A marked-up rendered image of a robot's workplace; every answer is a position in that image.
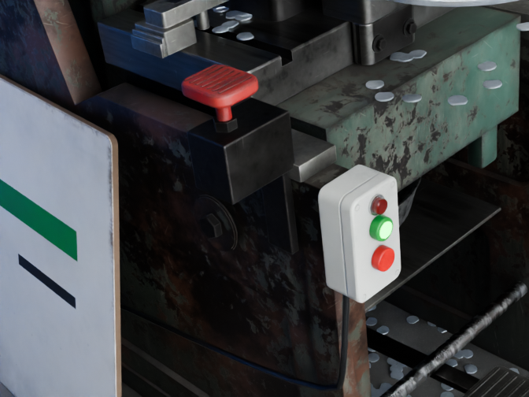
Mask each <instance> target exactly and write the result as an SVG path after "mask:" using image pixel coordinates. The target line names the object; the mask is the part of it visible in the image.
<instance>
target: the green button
mask: <svg viewBox="0 0 529 397"><path fill-rule="evenodd" d="M388 221H389V222H390V223H391V224H392V230H391V232H392V231H393V227H394V224H393V221H392V219H391V218H390V217H387V216H385V215H382V214H381V215H378V216H377V217H375V218H374V219H373V221H372V223H371V225H370V229H369V233H370V236H371V237H372V238H373V239H375V240H377V241H380V242H383V241H385V240H387V239H388V238H389V236H390V234H391V233H390V234H389V236H388V237H387V238H385V239H383V238H381V236H380V229H381V228H382V226H383V224H384V223H386V222H388Z"/></svg>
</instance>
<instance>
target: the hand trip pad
mask: <svg viewBox="0 0 529 397"><path fill-rule="evenodd" d="M181 87H182V92H183V95H184V96H185V97H187V98H189V99H192V100H195V101H196V102H200V103H202V104H205V105H207V106H211V107H213V108H215V109H216V118H217V120H218V121H229V120H230V119H231V118H232V114H231V106H233V105H234V104H236V103H238V102H241V101H242V100H243V99H245V98H248V97H250V96H251V95H253V94H255V93H256V92H257V90H258V81H257V77H256V76H255V75H253V74H251V73H248V72H244V71H242V70H239V69H235V68H232V67H230V66H227V65H216V64H215V65H212V66H210V67H208V68H206V69H203V70H202V71H200V72H197V73H195V74H193V75H191V76H188V77H187V78H186V79H184V80H183V82H182V83H181Z"/></svg>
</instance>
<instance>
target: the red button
mask: <svg viewBox="0 0 529 397"><path fill-rule="evenodd" d="M394 257H395V253H394V250H393V249H392V248H390V247H388V246H385V245H382V246H379V247H378V248H377V249H376V250H375V252H374V253H373V255H372V267H373V268H374V269H377V270H379V271H380V272H386V271H387V270H388V269H389V268H390V267H391V266H392V265H393V263H394Z"/></svg>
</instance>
